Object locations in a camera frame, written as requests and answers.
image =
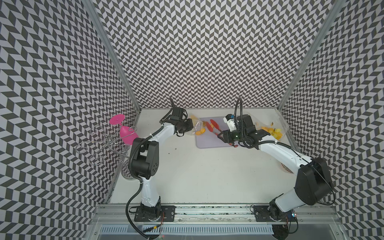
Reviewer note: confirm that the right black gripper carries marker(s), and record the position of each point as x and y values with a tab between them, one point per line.
227	136

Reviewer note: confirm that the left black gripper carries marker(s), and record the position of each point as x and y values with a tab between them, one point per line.
189	125

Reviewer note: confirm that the orange fish shaped cookie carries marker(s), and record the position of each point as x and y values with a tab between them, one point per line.
200	132

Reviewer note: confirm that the duck print resealable bag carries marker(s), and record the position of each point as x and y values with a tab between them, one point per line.
277	129

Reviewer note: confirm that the red metal tongs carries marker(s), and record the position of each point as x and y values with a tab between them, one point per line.
214	128

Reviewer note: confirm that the lavender plastic tray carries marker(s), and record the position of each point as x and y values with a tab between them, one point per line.
210	140

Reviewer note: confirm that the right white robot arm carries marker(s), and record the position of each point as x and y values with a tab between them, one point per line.
313	178

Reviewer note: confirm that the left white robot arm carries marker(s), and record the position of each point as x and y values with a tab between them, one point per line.
144	159

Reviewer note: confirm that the pink plastic wine glass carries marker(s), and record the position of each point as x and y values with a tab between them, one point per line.
126	134

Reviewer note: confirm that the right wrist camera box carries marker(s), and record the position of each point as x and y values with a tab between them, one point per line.
231	122

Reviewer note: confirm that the chrome wire glass rack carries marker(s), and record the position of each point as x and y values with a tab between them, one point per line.
95	150

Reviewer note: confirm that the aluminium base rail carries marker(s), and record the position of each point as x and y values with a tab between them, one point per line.
193	221

